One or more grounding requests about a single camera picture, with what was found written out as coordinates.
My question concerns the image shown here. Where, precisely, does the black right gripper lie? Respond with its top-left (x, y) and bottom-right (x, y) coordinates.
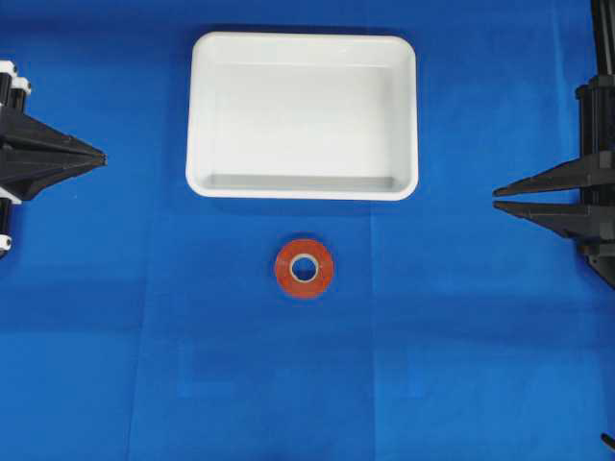
top-left (493, 75), bottom-right (614, 286)

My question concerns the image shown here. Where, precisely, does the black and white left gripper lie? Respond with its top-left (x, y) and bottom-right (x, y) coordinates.
top-left (1, 61), bottom-right (107, 258)

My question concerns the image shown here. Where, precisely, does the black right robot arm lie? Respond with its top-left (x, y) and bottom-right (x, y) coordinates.
top-left (493, 1), bottom-right (614, 286)

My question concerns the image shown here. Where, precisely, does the white rectangular plastic case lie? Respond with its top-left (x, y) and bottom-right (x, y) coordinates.
top-left (185, 32), bottom-right (419, 202)

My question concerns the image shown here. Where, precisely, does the red tape roll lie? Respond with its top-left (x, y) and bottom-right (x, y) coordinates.
top-left (273, 236), bottom-right (335, 300)

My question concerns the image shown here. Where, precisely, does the blue table cloth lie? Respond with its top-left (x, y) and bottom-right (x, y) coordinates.
top-left (1, 1), bottom-right (614, 460)

